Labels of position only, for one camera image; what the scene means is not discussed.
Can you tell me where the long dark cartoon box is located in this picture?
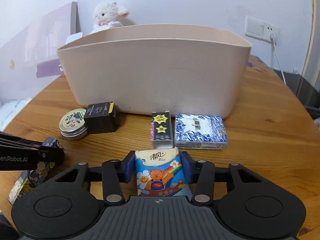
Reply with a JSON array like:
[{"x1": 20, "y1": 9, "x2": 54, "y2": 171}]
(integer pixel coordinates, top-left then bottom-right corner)
[{"x1": 7, "y1": 136, "x2": 66, "y2": 206}]

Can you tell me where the round tin with bird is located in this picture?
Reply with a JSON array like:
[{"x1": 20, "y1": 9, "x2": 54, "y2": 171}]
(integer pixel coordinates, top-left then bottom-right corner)
[{"x1": 59, "y1": 108, "x2": 88, "y2": 140}]

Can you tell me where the blue white porcelain pattern box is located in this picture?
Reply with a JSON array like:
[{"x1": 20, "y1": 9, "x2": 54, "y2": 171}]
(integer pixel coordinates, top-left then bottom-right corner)
[{"x1": 174, "y1": 114, "x2": 227, "y2": 150}]

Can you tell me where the cartoon bear tissue pack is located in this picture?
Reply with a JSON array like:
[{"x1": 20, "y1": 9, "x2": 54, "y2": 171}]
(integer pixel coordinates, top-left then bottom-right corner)
[{"x1": 135, "y1": 147, "x2": 192, "y2": 198}]

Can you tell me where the small black box yellow edge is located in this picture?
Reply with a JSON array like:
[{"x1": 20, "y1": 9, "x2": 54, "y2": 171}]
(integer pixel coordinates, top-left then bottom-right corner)
[{"x1": 84, "y1": 102, "x2": 119, "y2": 134}]

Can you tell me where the black box with yellow stars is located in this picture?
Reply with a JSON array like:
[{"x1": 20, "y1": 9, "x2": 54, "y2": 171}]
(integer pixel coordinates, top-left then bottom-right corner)
[{"x1": 151, "y1": 111, "x2": 174, "y2": 150}]

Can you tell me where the white bedding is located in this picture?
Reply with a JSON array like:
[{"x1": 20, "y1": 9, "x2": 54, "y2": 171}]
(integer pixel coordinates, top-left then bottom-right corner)
[{"x1": 0, "y1": 98, "x2": 31, "y2": 131}]

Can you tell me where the pink headboard panel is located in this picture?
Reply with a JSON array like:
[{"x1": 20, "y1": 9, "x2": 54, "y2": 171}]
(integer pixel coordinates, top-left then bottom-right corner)
[{"x1": 1, "y1": 2, "x2": 77, "y2": 100}]

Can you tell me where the beige plastic storage basket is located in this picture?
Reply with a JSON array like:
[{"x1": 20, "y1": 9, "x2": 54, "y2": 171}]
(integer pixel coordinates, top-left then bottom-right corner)
[{"x1": 57, "y1": 24, "x2": 252, "y2": 118}]

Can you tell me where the white phone stand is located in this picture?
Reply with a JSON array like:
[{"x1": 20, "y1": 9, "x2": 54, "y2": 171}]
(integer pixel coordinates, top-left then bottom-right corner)
[{"x1": 65, "y1": 32, "x2": 83, "y2": 44}]

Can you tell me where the black laptop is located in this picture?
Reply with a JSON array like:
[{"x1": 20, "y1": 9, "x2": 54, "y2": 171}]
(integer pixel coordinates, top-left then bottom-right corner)
[{"x1": 284, "y1": 72, "x2": 320, "y2": 120}]

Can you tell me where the white plush lamb toy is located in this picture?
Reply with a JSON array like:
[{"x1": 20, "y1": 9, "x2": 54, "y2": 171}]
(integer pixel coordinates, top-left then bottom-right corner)
[{"x1": 90, "y1": 2, "x2": 130, "y2": 34}]

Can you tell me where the white plug and cable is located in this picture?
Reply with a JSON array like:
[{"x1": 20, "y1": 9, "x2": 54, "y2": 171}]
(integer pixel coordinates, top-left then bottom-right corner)
[{"x1": 269, "y1": 33, "x2": 288, "y2": 86}]

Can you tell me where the white wall switch socket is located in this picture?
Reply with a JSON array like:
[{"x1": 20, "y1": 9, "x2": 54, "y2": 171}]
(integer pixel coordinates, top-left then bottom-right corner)
[{"x1": 245, "y1": 16, "x2": 280, "y2": 44}]

